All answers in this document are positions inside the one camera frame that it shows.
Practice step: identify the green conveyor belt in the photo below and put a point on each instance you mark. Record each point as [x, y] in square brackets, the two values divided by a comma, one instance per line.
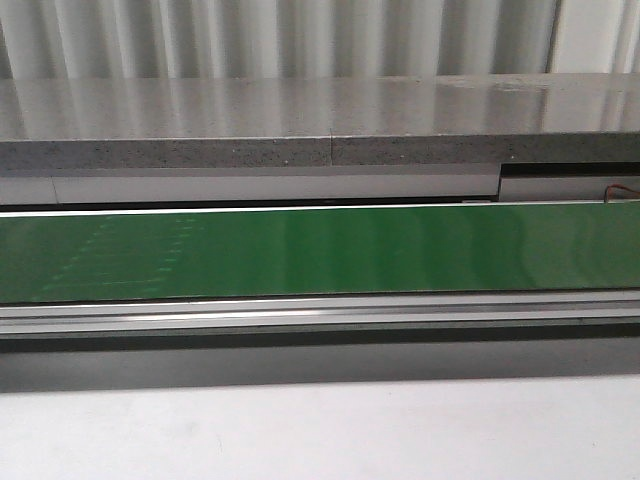
[110, 256]

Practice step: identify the white corrugated curtain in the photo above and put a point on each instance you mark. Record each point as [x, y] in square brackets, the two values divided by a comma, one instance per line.
[315, 39]

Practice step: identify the aluminium conveyor frame rail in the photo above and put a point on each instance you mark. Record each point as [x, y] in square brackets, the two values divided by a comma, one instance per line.
[421, 310]

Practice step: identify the grey stone counter slab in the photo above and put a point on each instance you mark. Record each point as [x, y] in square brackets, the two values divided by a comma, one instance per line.
[108, 124]

